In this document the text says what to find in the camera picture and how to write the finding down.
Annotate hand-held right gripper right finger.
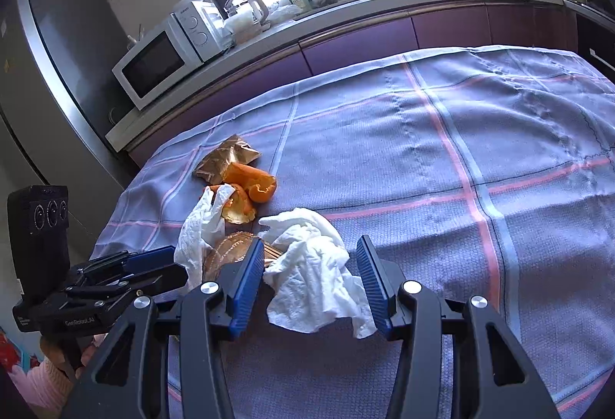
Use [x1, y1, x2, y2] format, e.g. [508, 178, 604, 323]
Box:
[356, 234, 541, 419]

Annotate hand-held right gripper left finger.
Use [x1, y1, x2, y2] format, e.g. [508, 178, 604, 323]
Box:
[72, 237, 266, 419]

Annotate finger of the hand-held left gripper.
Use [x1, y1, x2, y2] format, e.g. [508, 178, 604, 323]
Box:
[77, 245, 176, 278]
[65, 263, 188, 304]

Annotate golden snack wrapper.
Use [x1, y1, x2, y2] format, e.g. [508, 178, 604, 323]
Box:
[202, 231, 284, 283]
[193, 135, 261, 183]

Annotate white tissue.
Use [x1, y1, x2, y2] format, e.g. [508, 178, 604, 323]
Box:
[174, 185, 236, 285]
[258, 208, 378, 339]

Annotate orange peel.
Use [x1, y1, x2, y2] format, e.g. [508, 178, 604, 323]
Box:
[222, 163, 278, 203]
[210, 183, 258, 225]

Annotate person's left forearm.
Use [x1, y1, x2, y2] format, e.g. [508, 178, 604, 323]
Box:
[7, 354, 80, 419]

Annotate person's left hand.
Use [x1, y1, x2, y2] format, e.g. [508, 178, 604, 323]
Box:
[38, 333, 110, 374]

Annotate checkered grey tablecloth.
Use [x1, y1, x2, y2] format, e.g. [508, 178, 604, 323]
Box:
[89, 45, 615, 419]

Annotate grey refrigerator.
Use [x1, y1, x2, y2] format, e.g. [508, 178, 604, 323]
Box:
[0, 0, 140, 208]

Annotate white microwave oven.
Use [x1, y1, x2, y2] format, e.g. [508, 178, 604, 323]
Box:
[112, 0, 226, 111]

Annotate clear plastic food container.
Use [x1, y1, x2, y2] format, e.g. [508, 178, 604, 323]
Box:
[223, 13, 263, 35]

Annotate purple base cabinets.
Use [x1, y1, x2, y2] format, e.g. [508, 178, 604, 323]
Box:
[126, 1, 615, 170]

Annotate glass kettle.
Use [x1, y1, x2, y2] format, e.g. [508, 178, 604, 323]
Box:
[225, 0, 270, 28]

